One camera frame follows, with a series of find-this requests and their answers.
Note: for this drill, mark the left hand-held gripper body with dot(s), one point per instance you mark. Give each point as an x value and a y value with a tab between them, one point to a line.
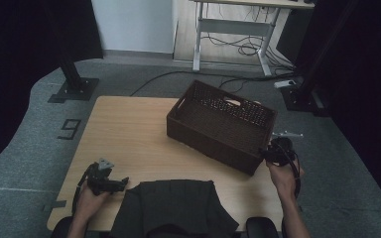
99	181

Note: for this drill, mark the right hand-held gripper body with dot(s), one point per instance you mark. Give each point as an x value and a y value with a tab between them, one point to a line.
281	152

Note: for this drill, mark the dark pleated skirt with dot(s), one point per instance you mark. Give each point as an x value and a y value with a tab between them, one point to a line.
172	205

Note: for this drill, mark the brown woven basket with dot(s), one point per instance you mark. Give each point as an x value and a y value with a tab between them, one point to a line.
208	148

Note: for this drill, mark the person's left hand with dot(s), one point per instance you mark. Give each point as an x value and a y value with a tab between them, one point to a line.
89	205

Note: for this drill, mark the person's right hand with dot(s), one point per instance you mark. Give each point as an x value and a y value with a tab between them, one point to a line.
282	180

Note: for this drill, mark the grey tape piece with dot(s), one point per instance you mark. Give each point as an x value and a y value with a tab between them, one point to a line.
54	205

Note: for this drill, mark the black tape floor marking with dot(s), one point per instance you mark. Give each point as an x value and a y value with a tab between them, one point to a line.
76	130

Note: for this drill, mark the white power strip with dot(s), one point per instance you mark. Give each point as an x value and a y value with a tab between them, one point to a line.
284	84

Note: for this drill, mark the black curtain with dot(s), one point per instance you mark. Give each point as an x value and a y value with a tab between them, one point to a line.
13	66
370	99

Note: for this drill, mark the dark box under desk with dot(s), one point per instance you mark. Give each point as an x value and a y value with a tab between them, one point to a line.
292	36

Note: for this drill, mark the black stand with base plate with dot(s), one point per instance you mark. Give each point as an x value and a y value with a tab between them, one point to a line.
76	87
297	99

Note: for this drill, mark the white metal desk frame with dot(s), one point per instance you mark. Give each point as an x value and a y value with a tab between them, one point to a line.
234	27

